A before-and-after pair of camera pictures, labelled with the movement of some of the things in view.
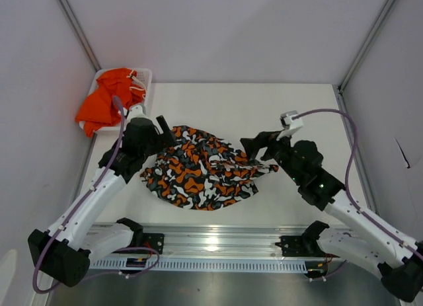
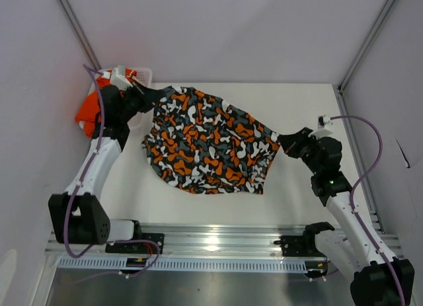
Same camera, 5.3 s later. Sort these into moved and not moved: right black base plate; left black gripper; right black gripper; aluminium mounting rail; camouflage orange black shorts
Moved: camouflage orange black shorts; left black gripper; right black gripper
Not moved: aluminium mounting rail; right black base plate
